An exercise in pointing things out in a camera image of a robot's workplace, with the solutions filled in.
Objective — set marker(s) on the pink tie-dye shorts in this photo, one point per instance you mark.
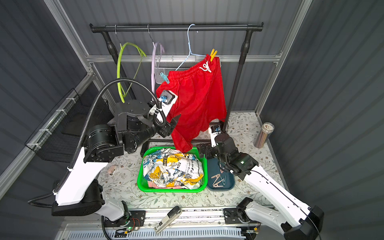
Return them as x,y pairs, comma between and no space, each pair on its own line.
154,186

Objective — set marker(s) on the blue clothespin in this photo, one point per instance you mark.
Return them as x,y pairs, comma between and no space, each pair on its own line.
165,78

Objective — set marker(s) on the red shorts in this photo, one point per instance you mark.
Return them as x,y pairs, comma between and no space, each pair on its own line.
201,99

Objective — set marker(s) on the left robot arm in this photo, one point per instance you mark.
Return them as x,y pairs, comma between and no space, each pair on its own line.
79,193

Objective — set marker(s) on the fallen pink clothespin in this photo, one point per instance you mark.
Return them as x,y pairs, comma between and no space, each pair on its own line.
112,170

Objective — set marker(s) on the light blue wire hanger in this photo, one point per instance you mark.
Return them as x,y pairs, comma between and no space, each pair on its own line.
190,49

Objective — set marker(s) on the beige clothespin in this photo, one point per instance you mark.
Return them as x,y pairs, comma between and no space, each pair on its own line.
215,185

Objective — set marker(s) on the green plastic hanger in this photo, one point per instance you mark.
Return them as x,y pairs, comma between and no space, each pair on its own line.
123,72

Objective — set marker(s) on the clear tube of sticks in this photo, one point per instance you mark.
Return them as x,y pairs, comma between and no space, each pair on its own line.
266,130

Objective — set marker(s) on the yellow clothespin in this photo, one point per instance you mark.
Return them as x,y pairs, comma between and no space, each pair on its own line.
213,54

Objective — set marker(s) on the pink clothespin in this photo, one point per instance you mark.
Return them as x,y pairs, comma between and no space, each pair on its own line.
217,176
112,170

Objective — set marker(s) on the silver black handheld device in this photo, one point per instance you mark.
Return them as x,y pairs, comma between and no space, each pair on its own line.
172,215

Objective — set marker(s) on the black wire wall basket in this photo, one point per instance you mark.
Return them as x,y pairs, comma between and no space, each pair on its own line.
57,141

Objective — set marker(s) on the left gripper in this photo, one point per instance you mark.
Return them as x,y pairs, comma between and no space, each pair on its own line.
163,129

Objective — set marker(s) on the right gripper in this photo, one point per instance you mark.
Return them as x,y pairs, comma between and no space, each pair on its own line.
207,149

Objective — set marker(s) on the white wire wall basket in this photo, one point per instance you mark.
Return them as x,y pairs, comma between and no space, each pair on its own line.
166,65

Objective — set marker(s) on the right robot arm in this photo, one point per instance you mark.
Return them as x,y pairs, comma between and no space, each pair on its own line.
292,218

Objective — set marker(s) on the teal clothespin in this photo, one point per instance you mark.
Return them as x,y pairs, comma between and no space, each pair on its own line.
222,181

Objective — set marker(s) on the black clothes rack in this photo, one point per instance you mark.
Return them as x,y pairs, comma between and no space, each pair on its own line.
250,29

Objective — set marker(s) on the lilac plastic hanger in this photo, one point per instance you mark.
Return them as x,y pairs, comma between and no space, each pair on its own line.
153,63

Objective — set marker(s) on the dark teal tray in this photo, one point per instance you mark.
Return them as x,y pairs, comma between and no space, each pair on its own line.
218,180

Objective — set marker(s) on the comic print shorts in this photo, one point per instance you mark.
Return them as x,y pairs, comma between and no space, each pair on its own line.
169,167

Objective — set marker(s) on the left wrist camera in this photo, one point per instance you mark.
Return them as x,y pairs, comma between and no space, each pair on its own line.
167,100

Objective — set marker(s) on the green plastic basket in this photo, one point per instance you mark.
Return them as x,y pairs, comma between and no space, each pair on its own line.
143,185

